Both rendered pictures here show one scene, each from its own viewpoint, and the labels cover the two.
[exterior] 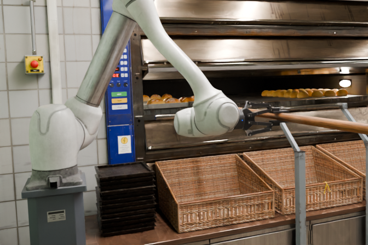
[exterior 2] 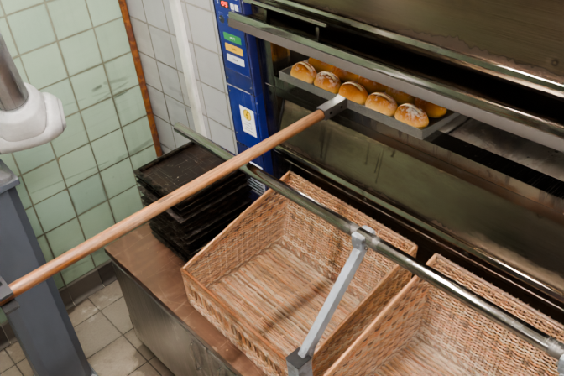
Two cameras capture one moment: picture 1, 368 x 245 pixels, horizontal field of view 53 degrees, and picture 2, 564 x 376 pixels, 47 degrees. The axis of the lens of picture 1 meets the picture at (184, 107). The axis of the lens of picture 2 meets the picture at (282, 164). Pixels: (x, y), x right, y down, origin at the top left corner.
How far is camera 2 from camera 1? 235 cm
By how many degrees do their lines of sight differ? 72
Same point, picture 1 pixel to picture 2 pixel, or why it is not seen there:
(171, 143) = (311, 155)
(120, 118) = (239, 79)
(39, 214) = not seen: outside the picture
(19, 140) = (159, 55)
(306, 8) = not seen: outside the picture
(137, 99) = (264, 54)
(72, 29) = not seen: outside the picture
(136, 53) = not seen: outside the picture
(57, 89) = (173, 2)
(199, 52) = not seen: outside the picture
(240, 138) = (434, 221)
